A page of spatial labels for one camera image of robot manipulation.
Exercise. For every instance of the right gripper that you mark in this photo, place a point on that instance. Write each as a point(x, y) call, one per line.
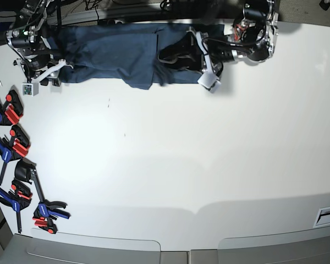
point(34, 63)

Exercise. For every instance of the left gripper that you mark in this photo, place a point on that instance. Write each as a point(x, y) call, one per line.
point(181, 56)

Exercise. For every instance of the dark blue T-shirt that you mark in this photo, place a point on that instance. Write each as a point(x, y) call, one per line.
point(124, 51)

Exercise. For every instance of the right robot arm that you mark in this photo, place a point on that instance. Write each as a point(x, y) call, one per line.
point(33, 40)

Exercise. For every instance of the top blue red bar clamp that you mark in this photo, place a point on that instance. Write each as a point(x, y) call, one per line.
point(12, 109)

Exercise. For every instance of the blue red bar clamp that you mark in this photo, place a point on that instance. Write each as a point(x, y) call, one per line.
point(14, 149)
point(12, 109)
point(47, 212)
point(18, 198)

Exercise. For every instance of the white power strip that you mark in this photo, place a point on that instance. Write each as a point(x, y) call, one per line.
point(113, 21)

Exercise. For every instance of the black tape roll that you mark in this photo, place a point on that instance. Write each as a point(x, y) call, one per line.
point(24, 171)

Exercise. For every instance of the bottom blue red bar clamp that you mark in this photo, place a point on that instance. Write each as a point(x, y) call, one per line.
point(47, 212)

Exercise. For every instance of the white label sticker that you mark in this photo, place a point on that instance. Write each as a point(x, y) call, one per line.
point(322, 218)

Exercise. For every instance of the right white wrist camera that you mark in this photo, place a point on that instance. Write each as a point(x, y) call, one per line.
point(50, 75)

